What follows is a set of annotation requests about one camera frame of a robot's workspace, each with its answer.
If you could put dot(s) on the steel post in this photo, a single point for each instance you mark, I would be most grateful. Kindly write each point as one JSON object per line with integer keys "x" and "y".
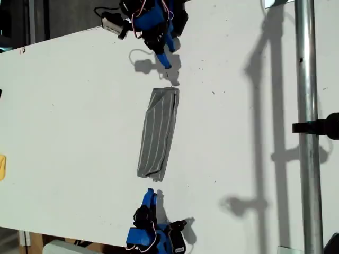
{"x": 307, "y": 79}

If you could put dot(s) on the black post clamp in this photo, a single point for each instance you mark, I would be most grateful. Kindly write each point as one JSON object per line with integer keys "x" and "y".
{"x": 325, "y": 125}

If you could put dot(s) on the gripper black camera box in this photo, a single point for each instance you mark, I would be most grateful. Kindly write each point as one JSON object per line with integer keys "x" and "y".
{"x": 178, "y": 240}
{"x": 112, "y": 25}

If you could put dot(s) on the yellow object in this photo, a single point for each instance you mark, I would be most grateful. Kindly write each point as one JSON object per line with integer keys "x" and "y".
{"x": 2, "y": 166}

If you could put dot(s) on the grey vertical bar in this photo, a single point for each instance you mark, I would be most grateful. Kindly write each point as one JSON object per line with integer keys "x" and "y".
{"x": 32, "y": 21}

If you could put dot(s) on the grey striped towel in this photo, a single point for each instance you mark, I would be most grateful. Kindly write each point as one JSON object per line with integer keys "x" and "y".
{"x": 159, "y": 132}

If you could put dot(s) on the wooden table frame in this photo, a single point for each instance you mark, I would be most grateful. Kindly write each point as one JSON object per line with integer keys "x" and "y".
{"x": 34, "y": 242}

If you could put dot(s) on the white box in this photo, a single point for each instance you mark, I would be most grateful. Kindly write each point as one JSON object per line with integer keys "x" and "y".
{"x": 61, "y": 248}

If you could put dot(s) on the black rounded object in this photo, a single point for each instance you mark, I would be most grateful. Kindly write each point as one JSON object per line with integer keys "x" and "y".
{"x": 332, "y": 244}

